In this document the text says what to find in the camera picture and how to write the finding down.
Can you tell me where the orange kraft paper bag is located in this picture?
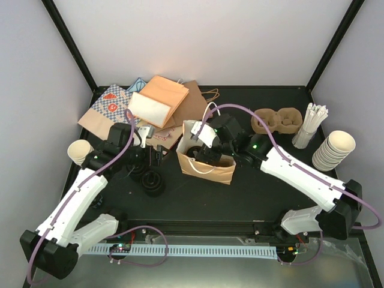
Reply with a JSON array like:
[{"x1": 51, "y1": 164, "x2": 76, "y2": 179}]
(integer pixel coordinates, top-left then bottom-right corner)
[{"x1": 176, "y1": 120, "x2": 236, "y2": 185}]

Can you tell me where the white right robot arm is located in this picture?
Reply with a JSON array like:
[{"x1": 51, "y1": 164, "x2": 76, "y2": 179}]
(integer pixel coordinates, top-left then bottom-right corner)
[{"x1": 191, "y1": 114, "x2": 362, "y2": 242}]

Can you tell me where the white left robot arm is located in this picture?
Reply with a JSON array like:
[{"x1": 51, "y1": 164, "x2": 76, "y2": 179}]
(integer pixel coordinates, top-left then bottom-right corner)
[{"x1": 20, "y1": 123, "x2": 165, "y2": 279}]

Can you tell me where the cream cakes printed paper bag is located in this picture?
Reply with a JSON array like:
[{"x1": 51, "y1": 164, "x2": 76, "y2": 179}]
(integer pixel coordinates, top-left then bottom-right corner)
[{"x1": 147, "y1": 126, "x2": 182, "y2": 149}]

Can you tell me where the dark brown paper bag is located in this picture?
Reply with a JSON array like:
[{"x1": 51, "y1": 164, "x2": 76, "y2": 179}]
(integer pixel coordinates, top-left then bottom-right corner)
[{"x1": 172, "y1": 80, "x2": 220, "y2": 126}]

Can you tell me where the folded orange paper bag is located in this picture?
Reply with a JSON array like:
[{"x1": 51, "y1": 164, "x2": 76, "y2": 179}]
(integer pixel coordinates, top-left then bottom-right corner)
[{"x1": 128, "y1": 76, "x2": 189, "y2": 128}]

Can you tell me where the cardboard cup carrier stack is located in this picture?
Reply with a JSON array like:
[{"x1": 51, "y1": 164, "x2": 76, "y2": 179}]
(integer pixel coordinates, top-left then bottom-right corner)
[{"x1": 254, "y1": 107, "x2": 303, "y2": 134}]

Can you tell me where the blue checkered paper bag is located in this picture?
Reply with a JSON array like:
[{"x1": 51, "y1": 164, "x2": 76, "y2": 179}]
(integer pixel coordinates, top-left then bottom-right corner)
[{"x1": 78, "y1": 84, "x2": 133, "y2": 140}]

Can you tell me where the left stack of paper cups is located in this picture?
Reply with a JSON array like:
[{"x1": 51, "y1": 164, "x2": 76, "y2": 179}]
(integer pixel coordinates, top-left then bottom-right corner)
[{"x1": 67, "y1": 139, "x2": 94, "y2": 166}]

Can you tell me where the stack of paper cups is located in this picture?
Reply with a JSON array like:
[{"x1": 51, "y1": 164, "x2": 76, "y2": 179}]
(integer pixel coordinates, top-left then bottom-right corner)
[
  {"x1": 312, "y1": 130, "x2": 356, "y2": 172},
  {"x1": 67, "y1": 139, "x2": 94, "y2": 166}
]

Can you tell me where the cup of white straws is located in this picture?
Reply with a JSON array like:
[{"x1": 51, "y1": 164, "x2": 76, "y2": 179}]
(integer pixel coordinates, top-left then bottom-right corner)
[{"x1": 292, "y1": 103, "x2": 328, "y2": 149}]

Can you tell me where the light blue paper bag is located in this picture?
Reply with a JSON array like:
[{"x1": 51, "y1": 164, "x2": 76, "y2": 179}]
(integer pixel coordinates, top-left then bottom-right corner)
[{"x1": 126, "y1": 77, "x2": 147, "y2": 93}]

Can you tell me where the right stack of paper cups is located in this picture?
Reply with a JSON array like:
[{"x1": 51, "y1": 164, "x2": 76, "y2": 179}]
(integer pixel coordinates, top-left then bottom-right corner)
[{"x1": 312, "y1": 130, "x2": 356, "y2": 172}]

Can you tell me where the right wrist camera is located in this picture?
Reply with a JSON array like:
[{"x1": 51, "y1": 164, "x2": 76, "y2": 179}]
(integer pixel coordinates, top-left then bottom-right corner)
[{"x1": 190, "y1": 121, "x2": 219, "y2": 148}]

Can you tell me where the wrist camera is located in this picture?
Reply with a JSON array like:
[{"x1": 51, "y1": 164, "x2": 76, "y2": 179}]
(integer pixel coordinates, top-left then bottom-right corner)
[
  {"x1": 190, "y1": 121, "x2": 219, "y2": 148},
  {"x1": 137, "y1": 125, "x2": 155, "y2": 148}
]

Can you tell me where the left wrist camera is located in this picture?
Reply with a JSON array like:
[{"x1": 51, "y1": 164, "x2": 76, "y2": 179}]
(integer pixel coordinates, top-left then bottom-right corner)
[{"x1": 137, "y1": 125, "x2": 155, "y2": 148}]

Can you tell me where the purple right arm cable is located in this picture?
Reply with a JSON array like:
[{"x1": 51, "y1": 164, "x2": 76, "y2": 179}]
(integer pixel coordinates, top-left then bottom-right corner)
[{"x1": 191, "y1": 103, "x2": 382, "y2": 266}]

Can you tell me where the right black frame post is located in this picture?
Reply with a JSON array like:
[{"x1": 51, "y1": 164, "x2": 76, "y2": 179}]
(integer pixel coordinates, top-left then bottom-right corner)
[{"x1": 306, "y1": 0, "x2": 366, "y2": 89}]

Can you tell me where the black frame post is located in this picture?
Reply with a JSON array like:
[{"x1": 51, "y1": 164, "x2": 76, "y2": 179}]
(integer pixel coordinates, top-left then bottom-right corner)
[
  {"x1": 41, "y1": 0, "x2": 98, "y2": 92},
  {"x1": 306, "y1": 0, "x2": 366, "y2": 89}
]

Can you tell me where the left black frame post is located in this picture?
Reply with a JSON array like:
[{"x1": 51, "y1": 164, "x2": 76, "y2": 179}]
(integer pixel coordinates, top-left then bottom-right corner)
[{"x1": 41, "y1": 0, "x2": 98, "y2": 92}]

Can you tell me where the white slotted cable duct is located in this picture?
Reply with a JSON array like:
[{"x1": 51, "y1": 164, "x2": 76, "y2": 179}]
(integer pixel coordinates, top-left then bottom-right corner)
[{"x1": 85, "y1": 243, "x2": 277, "y2": 260}]

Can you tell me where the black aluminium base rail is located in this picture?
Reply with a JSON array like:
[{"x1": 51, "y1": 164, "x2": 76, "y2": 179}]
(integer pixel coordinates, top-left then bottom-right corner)
[{"x1": 123, "y1": 220, "x2": 309, "y2": 244}]

